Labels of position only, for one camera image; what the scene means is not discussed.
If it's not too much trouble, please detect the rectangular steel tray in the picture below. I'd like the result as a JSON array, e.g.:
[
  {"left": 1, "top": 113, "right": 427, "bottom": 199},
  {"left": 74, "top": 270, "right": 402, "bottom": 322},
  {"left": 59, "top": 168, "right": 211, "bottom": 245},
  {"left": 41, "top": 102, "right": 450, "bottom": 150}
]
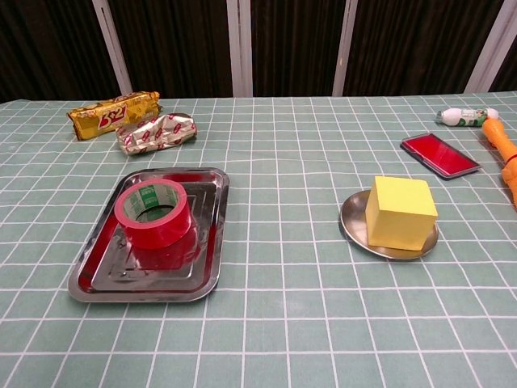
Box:
[{"left": 67, "top": 167, "right": 231, "bottom": 304}]

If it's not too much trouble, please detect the red tape roll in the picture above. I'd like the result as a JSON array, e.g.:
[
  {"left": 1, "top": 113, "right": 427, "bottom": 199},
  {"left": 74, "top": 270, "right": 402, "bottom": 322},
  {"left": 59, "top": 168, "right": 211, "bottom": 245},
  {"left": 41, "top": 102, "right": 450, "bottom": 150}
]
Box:
[{"left": 113, "top": 178, "right": 196, "bottom": 251}]

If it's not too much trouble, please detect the gold cracker packet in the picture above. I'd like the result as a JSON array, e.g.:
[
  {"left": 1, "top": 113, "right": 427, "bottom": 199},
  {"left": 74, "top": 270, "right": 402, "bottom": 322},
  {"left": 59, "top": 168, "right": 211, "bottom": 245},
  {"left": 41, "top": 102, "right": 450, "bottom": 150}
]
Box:
[{"left": 66, "top": 91, "right": 162, "bottom": 141}]

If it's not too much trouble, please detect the yellow foam cube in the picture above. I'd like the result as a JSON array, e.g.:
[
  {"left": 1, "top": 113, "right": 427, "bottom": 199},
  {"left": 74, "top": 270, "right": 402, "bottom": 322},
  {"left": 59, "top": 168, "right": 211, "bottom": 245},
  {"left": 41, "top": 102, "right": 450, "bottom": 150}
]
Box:
[{"left": 365, "top": 175, "right": 439, "bottom": 251}]

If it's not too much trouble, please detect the orange rubber chicken toy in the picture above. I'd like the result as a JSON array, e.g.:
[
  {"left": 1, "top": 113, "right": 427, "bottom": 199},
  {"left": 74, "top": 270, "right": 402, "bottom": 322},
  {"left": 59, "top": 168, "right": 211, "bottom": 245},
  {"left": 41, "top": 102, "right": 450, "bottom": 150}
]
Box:
[{"left": 481, "top": 118, "right": 517, "bottom": 211}]

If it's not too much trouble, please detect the round steel dish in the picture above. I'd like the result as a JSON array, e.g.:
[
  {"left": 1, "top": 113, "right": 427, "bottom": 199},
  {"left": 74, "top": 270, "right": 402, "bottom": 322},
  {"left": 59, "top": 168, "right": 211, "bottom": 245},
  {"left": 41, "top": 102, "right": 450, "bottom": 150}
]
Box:
[{"left": 338, "top": 189, "right": 440, "bottom": 261}]

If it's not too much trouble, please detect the green checked tablecloth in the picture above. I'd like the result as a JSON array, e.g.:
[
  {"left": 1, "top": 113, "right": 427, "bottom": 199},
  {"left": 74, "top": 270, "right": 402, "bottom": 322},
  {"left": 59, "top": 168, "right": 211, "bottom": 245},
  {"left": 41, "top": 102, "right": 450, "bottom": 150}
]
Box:
[{"left": 0, "top": 95, "right": 517, "bottom": 388}]

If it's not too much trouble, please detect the small white green bottle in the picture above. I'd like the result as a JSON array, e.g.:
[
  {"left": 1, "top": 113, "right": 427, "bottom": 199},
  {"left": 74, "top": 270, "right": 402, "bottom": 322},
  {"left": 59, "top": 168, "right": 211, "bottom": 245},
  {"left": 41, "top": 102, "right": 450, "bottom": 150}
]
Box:
[{"left": 435, "top": 107, "right": 501, "bottom": 129}]

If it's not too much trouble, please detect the silver red snack wrapper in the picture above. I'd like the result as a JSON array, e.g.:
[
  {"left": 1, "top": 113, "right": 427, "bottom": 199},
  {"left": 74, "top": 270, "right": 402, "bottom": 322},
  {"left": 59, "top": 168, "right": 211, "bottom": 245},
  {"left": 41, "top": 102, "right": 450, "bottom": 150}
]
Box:
[{"left": 116, "top": 112, "right": 199, "bottom": 157}]

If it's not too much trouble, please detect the red ink pad case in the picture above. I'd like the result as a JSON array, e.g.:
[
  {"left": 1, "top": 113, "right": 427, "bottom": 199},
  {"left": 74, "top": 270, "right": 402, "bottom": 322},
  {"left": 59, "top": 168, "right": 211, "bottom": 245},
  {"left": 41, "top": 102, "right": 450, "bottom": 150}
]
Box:
[{"left": 400, "top": 132, "right": 484, "bottom": 181}]

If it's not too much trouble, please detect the white frame post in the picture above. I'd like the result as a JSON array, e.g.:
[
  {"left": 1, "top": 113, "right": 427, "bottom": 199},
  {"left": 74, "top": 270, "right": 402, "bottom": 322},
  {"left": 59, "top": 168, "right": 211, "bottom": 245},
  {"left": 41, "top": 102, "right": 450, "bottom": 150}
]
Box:
[
  {"left": 91, "top": 0, "right": 133, "bottom": 95},
  {"left": 332, "top": 0, "right": 359, "bottom": 97},
  {"left": 225, "top": 0, "right": 254, "bottom": 98},
  {"left": 463, "top": 0, "right": 517, "bottom": 93}
]

